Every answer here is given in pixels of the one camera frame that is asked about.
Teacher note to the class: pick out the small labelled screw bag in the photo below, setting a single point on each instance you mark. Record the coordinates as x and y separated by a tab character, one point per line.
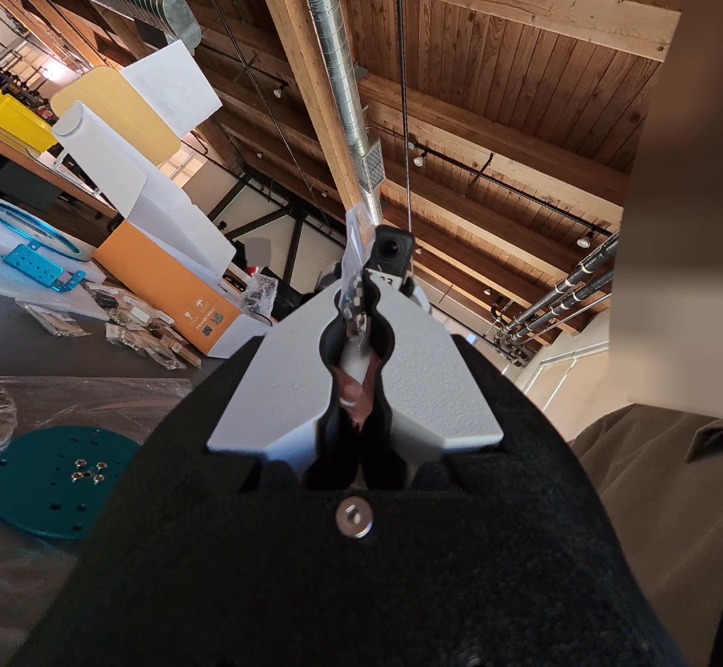
56	319

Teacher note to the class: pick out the slim spiral metal duct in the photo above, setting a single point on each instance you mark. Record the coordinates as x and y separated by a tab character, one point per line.
333	57

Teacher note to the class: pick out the thin hanging rod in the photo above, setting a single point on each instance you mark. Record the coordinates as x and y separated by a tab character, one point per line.
402	85

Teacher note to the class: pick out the dark grey desk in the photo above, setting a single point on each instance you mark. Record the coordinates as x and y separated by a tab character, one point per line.
34	350

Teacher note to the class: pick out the blue metal U bracket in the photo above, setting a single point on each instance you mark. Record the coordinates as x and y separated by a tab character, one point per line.
34	263

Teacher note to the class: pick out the large clear plastic bag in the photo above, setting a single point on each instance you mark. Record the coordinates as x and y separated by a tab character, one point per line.
84	401

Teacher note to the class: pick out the person's beige jacket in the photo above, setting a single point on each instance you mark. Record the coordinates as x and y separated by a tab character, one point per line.
649	509

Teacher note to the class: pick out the person's right hand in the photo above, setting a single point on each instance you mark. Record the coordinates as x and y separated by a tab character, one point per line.
354	393

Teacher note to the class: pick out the white hanging panel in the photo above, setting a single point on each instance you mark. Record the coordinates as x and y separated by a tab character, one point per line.
175	85

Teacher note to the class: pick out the orange and white cardboard box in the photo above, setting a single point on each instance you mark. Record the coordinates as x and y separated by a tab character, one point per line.
158	277

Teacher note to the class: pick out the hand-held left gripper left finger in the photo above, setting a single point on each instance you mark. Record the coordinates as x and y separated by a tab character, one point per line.
271	396

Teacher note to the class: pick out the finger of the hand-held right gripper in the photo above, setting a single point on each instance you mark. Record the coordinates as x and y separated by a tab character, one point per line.
419	297
354	359

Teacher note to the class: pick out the pale wood rounded panel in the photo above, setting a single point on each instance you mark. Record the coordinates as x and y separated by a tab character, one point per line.
118	113

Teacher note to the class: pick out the yellow plastic bin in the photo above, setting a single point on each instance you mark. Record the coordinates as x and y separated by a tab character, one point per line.
22	122

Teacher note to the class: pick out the beige roller blind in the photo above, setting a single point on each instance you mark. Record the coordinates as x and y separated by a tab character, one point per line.
565	396

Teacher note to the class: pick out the teal round metal plate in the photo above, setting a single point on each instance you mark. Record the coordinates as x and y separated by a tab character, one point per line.
34	480

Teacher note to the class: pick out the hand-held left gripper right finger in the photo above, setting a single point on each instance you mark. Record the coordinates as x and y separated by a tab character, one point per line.
440	396

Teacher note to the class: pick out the small clear screw bag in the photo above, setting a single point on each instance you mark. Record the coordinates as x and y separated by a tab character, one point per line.
358	237

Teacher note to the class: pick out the bubble-wrapped black part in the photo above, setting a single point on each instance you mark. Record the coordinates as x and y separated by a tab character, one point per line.
260	294

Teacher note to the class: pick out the white foam sheet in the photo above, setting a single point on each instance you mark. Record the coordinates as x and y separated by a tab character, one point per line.
34	297

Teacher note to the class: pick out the ceiling pipes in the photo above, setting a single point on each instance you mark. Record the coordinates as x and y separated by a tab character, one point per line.
565	288

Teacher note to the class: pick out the pile of small screw bags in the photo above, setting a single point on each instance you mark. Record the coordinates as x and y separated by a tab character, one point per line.
152	333

